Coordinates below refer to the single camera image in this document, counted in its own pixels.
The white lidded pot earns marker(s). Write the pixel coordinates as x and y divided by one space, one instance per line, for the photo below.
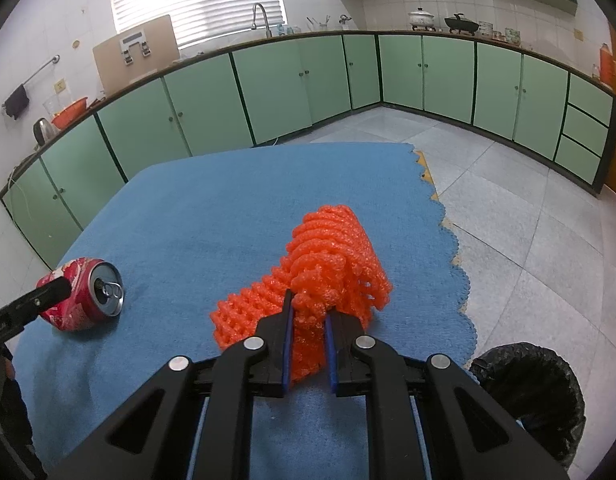
421 19

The steel towel bar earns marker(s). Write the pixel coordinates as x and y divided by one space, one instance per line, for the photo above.
37 71

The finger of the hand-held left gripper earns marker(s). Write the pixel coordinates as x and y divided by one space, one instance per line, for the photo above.
52 291

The cardboard box on counter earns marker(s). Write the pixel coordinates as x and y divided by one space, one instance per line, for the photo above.
137 60

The small glass jar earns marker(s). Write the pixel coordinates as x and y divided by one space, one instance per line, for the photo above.
595 72

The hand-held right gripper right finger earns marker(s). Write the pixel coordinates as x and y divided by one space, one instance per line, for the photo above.
330 355

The green lower kitchen cabinets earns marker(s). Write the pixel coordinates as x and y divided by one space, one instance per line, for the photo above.
288 85

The red drink can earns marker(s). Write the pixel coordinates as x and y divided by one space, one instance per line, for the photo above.
75 305

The steel kitchen faucet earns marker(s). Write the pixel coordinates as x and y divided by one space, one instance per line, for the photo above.
258 10

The blue tablecloth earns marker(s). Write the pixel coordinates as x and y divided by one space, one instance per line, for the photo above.
212 210

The steel electric kettle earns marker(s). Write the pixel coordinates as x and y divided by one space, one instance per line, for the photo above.
45 132

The utensil holder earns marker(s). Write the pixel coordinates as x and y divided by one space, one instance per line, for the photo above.
319 24

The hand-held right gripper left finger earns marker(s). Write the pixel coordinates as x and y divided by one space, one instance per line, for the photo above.
286 350

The black-lined trash bin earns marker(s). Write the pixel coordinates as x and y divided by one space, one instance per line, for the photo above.
533 385

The orange thermos flask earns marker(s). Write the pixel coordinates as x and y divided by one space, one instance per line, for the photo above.
607 65

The wooden table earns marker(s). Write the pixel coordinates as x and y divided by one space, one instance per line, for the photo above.
428 170

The dark hanging towel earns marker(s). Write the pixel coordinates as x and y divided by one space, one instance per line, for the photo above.
16 101

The orange foam fruit net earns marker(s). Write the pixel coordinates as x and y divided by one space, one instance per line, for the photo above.
333 250

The person's left forearm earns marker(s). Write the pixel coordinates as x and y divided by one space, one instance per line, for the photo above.
7 420

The small steel teapot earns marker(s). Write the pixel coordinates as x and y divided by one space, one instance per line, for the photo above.
345 21

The black wok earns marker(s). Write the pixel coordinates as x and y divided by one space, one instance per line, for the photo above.
460 24

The patterned glass jar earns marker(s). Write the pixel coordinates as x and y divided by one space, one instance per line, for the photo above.
512 36

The orange plastic basin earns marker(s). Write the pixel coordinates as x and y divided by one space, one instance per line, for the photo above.
70 112

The white window blinds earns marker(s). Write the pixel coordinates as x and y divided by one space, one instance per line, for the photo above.
197 0

